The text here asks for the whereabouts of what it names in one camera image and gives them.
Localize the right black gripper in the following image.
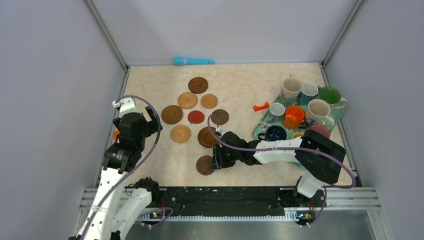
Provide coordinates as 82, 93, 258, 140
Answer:
210, 143, 241, 170

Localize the dark woven coaster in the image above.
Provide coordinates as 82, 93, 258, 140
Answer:
195, 155, 215, 176

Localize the large brown wooden saucer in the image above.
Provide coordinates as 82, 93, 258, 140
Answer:
197, 126, 219, 149

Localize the dark walnut coaster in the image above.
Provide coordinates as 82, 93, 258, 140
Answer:
211, 109, 230, 125

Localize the medium brown round coaster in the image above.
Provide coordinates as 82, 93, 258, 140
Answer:
161, 105, 183, 125

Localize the cork coaster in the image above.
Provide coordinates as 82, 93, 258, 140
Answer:
170, 124, 192, 144

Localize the red round coaster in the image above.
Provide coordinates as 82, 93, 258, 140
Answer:
187, 110, 205, 124

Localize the light wood coaster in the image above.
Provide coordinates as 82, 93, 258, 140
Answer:
200, 93, 219, 109

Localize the dark blue mug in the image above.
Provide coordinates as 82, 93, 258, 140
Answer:
257, 125, 287, 142

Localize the woven rattan coaster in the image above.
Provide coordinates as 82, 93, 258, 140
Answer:
177, 92, 198, 109

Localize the dark brown grooved coaster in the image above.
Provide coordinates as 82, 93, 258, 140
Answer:
188, 76, 209, 94

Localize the cream seashell mug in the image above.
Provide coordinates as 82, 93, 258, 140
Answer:
279, 76, 303, 100

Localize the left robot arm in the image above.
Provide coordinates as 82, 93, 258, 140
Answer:
72, 106, 163, 240

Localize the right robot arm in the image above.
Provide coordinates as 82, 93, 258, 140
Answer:
211, 130, 346, 206

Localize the small grey cup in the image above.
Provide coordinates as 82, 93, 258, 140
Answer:
267, 102, 286, 123

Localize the yellow interior cup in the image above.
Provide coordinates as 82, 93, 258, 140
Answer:
292, 132, 305, 139

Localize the orange plastic cup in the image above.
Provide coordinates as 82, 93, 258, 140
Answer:
281, 105, 309, 130

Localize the orange toy block piece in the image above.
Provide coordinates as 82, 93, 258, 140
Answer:
113, 130, 120, 141

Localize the blue marker pen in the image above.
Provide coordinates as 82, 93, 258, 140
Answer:
173, 56, 215, 66

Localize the green patterned tray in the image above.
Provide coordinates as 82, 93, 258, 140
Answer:
252, 97, 344, 140

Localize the maroon pink mug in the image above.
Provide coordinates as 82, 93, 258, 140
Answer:
309, 123, 331, 139

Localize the cream large mug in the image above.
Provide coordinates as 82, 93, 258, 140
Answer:
305, 99, 335, 128

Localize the white blue mug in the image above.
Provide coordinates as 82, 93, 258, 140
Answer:
297, 82, 319, 105

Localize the green mug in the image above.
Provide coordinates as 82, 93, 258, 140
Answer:
317, 86, 348, 110

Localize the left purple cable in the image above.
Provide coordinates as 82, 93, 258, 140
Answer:
79, 95, 163, 240

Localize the purple cable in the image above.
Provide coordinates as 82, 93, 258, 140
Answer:
207, 114, 357, 229
79, 95, 163, 240

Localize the orange toy handle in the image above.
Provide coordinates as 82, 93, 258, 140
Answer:
252, 101, 270, 112

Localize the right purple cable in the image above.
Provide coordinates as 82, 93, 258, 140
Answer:
207, 114, 357, 229

